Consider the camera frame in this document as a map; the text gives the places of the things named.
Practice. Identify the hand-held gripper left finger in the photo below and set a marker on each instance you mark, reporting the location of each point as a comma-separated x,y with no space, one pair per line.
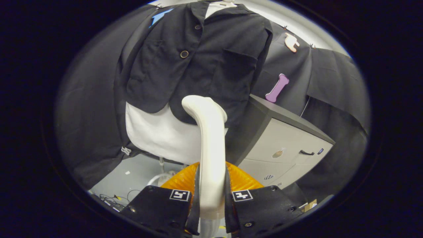
194,218

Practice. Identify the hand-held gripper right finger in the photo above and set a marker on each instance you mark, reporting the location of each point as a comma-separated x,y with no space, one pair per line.
230,218

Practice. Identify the white garment steamer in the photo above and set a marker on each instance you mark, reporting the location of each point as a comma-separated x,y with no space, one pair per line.
211,148

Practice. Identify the white shirt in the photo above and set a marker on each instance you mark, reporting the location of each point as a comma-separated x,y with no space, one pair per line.
158,135

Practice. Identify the black suit jacket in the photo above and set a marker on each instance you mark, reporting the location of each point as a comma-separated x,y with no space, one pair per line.
205,76

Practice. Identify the small cardboard box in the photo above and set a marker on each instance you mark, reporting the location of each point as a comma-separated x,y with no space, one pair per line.
310,205

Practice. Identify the grey cabinet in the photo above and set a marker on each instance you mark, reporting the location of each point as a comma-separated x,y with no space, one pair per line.
290,138

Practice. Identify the black backdrop cloth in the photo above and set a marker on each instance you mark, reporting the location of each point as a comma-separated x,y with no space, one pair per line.
86,115

